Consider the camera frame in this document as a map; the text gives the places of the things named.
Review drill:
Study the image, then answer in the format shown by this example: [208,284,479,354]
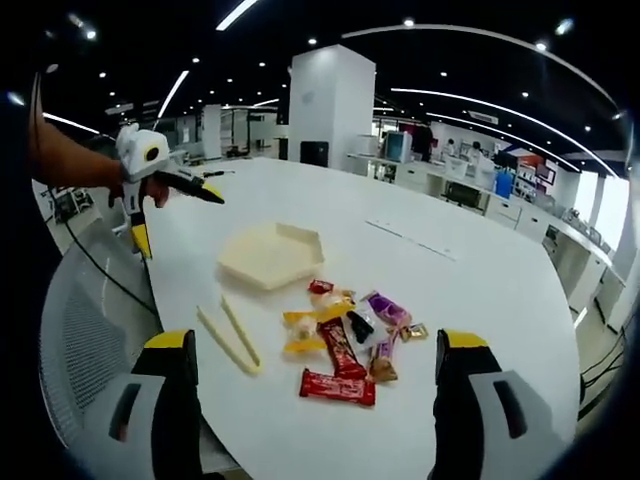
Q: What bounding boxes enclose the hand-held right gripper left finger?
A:
[74,328,204,480]

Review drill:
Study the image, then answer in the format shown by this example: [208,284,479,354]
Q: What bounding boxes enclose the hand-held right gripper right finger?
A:
[429,327,577,480]

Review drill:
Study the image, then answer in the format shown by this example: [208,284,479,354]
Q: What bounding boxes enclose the cream hexagonal container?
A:
[216,221,326,292]

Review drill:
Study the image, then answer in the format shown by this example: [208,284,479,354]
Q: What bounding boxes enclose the cream food tongs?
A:
[195,294,264,377]

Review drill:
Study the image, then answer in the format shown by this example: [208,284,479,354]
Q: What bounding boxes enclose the person's left hand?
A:
[107,167,172,210]

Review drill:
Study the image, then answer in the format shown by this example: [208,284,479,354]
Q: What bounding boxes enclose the small gold candy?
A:
[399,323,431,343]

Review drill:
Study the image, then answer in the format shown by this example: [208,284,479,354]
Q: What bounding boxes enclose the purple and brown snack packet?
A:
[366,326,402,385]

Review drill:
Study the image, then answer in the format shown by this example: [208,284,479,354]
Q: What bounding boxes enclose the grey mesh office chair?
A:
[38,218,165,451]

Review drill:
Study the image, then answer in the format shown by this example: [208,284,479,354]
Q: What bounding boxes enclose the black box cabinet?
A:
[300,140,330,166]

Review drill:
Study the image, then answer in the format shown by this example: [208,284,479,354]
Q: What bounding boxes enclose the wide red chocolate bar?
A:
[299,367,377,408]

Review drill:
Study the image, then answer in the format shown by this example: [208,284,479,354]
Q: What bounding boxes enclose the clear packet with black snack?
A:
[346,308,387,349]

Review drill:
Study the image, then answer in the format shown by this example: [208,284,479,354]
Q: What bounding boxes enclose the white square column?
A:
[288,43,377,174]

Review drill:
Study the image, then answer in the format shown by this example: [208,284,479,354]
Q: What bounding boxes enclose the narrow red chocolate bar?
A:
[317,319,367,380]

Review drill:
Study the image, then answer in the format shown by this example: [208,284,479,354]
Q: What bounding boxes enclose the yellow snack packet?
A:
[281,306,347,357]

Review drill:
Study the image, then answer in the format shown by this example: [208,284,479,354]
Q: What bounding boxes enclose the pale orange wrapped candy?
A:
[310,288,358,315]

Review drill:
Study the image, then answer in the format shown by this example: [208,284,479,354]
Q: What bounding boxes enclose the black cable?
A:
[29,72,162,317]

